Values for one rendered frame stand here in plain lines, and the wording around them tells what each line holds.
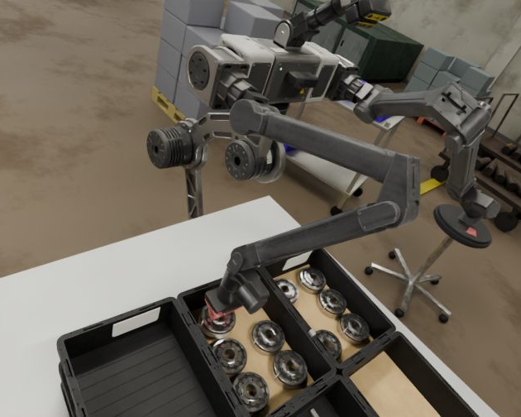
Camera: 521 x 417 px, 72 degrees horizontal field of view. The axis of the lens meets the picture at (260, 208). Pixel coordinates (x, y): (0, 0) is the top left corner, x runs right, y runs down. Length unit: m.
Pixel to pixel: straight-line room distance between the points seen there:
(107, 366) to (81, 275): 0.42
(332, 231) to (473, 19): 8.04
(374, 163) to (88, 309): 0.98
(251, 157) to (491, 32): 7.56
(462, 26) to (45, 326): 8.34
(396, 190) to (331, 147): 0.15
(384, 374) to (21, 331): 1.10
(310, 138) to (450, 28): 8.07
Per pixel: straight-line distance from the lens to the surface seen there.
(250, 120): 0.81
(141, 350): 1.08
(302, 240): 0.76
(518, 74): 8.34
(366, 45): 7.20
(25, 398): 1.19
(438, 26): 8.84
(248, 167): 1.21
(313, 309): 1.31
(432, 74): 6.70
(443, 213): 2.62
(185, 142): 1.65
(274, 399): 1.10
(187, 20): 3.54
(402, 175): 0.65
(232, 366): 1.06
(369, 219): 0.65
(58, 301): 1.33
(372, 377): 1.28
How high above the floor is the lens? 1.79
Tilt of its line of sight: 37 degrees down
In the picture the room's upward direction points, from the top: 22 degrees clockwise
